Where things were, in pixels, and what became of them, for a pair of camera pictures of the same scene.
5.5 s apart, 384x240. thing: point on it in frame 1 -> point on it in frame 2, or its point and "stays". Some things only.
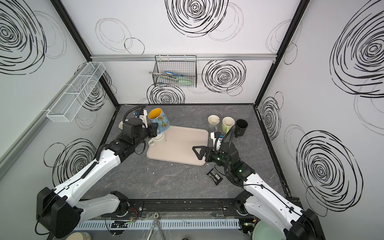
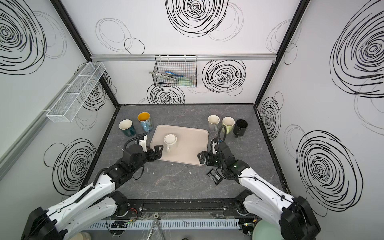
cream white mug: x=158 y=137 -> x=170 y=140
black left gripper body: x=151 y=130 -> x=151 y=154
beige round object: x=79 y=236 stays
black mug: x=240 y=127 stays
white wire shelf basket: x=73 y=98 stays
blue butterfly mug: x=157 y=115 -> x=145 y=120
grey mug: x=213 y=121 stays
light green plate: x=266 y=230 stays
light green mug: x=227 y=123 stays
